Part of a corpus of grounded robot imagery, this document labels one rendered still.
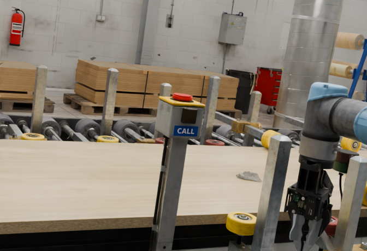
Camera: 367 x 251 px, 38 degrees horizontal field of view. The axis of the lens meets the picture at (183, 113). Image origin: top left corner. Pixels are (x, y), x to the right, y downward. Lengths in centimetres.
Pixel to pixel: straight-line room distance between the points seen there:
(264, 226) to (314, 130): 27
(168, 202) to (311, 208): 28
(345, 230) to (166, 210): 51
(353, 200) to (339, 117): 38
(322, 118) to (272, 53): 952
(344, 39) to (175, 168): 779
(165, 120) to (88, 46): 755
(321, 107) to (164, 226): 39
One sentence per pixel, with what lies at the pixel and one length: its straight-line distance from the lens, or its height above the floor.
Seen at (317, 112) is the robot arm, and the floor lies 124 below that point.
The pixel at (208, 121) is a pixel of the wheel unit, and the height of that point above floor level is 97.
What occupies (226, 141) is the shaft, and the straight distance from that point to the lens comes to 277.
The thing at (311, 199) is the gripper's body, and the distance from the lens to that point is 111.
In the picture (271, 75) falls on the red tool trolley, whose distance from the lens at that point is 967.
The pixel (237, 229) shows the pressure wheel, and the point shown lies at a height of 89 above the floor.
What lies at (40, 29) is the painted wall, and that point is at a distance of 830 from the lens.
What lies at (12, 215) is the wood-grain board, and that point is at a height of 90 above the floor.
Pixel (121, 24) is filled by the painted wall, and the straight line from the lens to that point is 876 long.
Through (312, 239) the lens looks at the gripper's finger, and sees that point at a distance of 118.
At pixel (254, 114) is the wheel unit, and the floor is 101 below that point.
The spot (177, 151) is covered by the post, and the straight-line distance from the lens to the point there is 106.
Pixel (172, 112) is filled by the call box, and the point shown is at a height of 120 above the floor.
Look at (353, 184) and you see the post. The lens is 138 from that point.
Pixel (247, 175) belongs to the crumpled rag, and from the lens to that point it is 180.
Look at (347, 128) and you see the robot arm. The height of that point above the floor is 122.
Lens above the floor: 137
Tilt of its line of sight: 9 degrees down
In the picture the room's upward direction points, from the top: 8 degrees clockwise
